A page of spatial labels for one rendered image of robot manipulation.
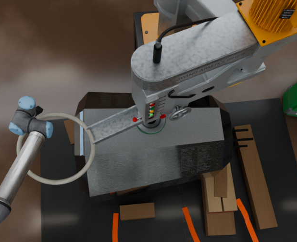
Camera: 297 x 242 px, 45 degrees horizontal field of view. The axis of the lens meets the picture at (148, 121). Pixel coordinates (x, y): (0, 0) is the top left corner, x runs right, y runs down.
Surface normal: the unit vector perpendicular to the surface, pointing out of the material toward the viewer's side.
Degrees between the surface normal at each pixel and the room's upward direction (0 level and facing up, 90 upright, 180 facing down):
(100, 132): 9
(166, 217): 0
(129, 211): 0
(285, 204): 0
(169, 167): 45
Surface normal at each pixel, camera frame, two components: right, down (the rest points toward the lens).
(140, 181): 0.11, 0.42
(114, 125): -0.11, -0.28
